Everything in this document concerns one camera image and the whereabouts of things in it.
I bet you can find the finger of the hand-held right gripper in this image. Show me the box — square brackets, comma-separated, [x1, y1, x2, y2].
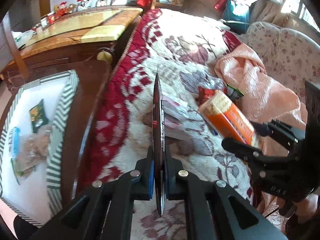
[221, 136, 293, 183]
[251, 119, 307, 143]

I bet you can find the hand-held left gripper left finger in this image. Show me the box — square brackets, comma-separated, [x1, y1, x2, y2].
[30, 145, 155, 240]

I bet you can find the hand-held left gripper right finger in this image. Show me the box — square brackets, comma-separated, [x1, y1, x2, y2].
[164, 150, 288, 240]

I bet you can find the orange cracker pack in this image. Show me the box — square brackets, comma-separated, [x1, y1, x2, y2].
[198, 90, 263, 148]

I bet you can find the dark brown snack pack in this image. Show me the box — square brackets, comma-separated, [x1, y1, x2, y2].
[151, 72, 167, 217]

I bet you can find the white pink snack packet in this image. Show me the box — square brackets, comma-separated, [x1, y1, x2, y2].
[164, 119, 191, 141]
[162, 97, 189, 120]

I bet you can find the green white striped box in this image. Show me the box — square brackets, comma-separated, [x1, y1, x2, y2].
[0, 70, 80, 227]

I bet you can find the zip bag of nuts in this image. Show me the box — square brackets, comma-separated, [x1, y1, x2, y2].
[15, 125, 54, 178]

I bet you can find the blue white snack packet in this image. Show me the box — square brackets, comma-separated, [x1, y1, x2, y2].
[10, 127, 22, 155]

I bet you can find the peach quilt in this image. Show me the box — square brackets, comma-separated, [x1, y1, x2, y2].
[214, 44, 310, 230]

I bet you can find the red brown snack packet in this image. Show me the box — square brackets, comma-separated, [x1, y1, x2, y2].
[199, 86, 222, 105]

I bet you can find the floral sofa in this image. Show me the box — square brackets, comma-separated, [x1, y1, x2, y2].
[245, 21, 320, 120]

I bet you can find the dark wooden side table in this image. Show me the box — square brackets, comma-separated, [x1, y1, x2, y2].
[0, 52, 120, 198]

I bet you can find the teal bag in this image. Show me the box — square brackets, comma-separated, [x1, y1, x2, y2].
[222, 0, 250, 24]

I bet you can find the floral plush blanket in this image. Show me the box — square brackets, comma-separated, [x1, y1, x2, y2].
[77, 7, 265, 240]

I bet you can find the round cream knob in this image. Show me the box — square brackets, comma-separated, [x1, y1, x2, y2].
[97, 51, 113, 62]

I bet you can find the wooden chair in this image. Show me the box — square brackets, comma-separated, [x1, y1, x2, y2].
[2, 12, 30, 80]

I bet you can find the white plastic bag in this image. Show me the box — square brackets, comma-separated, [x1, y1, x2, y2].
[12, 29, 34, 49]

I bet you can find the red plush doll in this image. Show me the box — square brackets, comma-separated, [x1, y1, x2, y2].
[55, 1, 69, 18]

